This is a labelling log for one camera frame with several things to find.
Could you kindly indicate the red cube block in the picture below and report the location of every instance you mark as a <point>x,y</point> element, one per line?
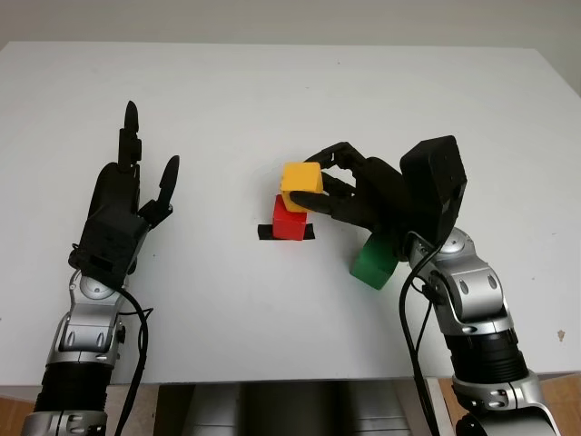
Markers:
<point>288,224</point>

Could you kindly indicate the green cube block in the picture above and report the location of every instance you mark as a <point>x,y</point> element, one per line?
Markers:
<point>372,265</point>

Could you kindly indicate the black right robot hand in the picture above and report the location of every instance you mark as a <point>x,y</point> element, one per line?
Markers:
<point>377,195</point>

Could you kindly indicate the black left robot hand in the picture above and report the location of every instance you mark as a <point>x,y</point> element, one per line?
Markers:
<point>113,191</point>

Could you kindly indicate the yellow cube block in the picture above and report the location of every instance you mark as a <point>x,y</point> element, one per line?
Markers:
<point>302,179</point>

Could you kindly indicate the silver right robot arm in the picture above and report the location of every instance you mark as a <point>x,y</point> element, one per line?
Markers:
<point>476,295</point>

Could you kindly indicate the grey robot torso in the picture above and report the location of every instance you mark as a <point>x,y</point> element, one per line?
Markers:
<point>290,409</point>

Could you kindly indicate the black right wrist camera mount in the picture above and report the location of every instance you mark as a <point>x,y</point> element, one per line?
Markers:
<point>436,181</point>

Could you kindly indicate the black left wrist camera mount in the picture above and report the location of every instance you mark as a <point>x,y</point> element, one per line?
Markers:
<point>109,250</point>

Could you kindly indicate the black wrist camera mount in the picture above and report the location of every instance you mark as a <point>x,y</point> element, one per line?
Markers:
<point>436,181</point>
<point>109,250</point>

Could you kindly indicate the black tape strip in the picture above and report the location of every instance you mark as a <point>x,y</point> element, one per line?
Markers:
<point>264,232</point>

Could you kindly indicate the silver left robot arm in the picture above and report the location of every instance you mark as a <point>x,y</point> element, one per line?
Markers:
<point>86,327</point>

